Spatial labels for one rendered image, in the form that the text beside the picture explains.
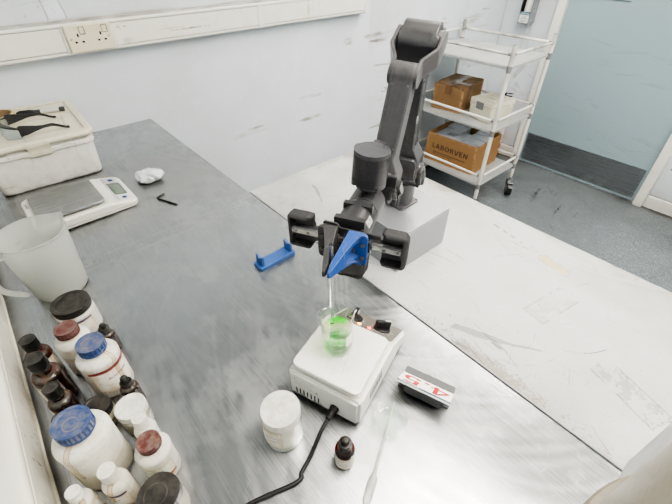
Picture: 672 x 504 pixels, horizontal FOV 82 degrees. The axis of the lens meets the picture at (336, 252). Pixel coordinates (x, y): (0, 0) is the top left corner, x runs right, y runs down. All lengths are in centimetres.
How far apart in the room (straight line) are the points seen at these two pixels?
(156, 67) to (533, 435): 176
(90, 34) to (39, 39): 15
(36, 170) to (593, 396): 151
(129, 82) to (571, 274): 167
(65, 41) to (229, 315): 121
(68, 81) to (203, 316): 120
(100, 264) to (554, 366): 100
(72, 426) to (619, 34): 333
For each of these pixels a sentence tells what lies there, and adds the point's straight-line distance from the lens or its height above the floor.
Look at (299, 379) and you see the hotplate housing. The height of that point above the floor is 96.
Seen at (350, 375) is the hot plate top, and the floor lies 99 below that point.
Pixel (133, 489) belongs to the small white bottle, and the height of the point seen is 93.
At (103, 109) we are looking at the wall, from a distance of 187.
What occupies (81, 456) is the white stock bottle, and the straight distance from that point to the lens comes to 65.
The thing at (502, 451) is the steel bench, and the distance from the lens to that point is 71.
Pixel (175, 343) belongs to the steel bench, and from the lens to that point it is 83.
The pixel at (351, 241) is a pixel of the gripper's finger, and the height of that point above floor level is 118.
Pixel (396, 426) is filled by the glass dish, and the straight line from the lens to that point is 69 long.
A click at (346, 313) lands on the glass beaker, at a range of 62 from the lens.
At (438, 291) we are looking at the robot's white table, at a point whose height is 90.
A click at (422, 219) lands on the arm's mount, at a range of 91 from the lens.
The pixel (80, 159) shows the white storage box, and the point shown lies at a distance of 150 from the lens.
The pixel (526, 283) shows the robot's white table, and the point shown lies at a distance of 98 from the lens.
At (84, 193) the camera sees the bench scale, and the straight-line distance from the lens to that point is 131.
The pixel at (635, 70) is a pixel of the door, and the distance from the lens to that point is 335.
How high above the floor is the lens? 151
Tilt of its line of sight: 40 degrees down
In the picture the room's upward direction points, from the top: straight up
